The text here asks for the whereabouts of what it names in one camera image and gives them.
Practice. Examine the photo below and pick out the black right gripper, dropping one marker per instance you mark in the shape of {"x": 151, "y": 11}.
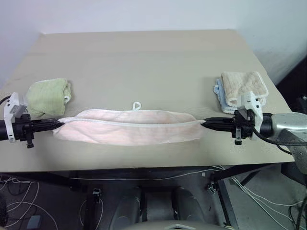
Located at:
{"x": 244, "y": 127}

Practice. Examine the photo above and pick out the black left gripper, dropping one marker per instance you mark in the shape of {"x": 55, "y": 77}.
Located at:
{"x": 22, "y": 127}

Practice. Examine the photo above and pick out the pale pink towel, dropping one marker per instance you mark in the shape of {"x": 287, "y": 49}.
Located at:
{"x": 127, "y": 129}

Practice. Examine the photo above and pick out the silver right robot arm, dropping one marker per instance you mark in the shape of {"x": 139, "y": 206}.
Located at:
{"x": 287, "y": 129}

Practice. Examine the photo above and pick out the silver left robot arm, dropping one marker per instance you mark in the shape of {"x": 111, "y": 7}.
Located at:
{"x": 3, "y": 130}

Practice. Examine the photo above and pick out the light blue folded towel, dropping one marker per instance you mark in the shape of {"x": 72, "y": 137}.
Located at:
{"x": 221, "y": 95}

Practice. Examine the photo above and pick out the green folded towel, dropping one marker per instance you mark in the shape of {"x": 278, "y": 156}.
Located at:
{"x": 45, "y": 95}

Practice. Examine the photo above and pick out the beige folded towel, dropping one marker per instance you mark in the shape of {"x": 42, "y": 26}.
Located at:
{"x": 237, "y": 86}

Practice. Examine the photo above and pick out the black table clamp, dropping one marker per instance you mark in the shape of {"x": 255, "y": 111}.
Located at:
{"x": 96, "y": 195}
{"x": 212, "y": 185}

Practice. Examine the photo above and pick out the dark grey rounded leg cover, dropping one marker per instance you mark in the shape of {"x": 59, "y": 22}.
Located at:
{"x": 189, "y": 206}
{"x": 129, "y": 208}

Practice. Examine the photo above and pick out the small grey box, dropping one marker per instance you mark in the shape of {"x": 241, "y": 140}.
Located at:
{"x": 33, "y": 221}

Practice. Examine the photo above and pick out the grey robot chest cover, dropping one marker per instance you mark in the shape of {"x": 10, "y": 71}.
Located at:
{"x": 177, "y": 226}

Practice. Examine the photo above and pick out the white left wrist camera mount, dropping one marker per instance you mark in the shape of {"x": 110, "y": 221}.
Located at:
{"x": 10, "y": 105}

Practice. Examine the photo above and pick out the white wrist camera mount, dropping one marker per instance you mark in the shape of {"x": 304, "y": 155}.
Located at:
{"x": 10, "y": 105}
{"x": 253, "y": 101}

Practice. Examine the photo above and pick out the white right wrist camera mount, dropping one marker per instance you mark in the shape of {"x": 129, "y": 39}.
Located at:
{"x": 253, "y": 101}

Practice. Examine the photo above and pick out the black metal table frame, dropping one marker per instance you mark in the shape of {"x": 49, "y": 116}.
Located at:
{"x": 48, "y": 178}

